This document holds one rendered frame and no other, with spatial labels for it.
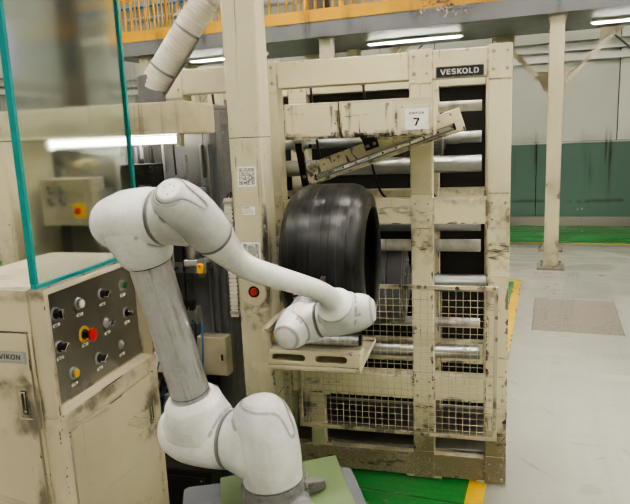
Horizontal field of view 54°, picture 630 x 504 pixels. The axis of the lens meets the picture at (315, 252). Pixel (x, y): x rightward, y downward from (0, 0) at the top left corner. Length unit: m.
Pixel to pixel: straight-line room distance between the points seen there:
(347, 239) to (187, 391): 0.81
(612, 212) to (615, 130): 1.36
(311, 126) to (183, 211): 1.31
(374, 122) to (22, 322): 1.46
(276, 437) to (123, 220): 0.62
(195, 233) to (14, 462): 1.00
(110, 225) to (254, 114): 1.03
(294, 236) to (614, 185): 9.61
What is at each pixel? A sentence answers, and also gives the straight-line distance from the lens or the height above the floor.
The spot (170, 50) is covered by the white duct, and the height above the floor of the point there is 2.03.
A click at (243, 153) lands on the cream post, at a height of 1.60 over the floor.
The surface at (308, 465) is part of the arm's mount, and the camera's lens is 1.82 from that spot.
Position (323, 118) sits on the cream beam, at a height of 1.72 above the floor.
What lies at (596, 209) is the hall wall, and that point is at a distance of 11.46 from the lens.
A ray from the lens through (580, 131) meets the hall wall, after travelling 11.43.
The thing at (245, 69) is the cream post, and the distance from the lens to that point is 2.35.
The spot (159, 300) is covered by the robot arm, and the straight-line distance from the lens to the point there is 1.49.
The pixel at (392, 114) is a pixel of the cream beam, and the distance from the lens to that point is 2.48.
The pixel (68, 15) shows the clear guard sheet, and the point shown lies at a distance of 2.04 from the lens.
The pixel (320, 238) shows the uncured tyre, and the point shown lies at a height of 1.30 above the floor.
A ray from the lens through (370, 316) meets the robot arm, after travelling 1.68.
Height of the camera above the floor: 1.64
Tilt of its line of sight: 10 degrees down
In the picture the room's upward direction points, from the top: 2 degrees counter-clockwise
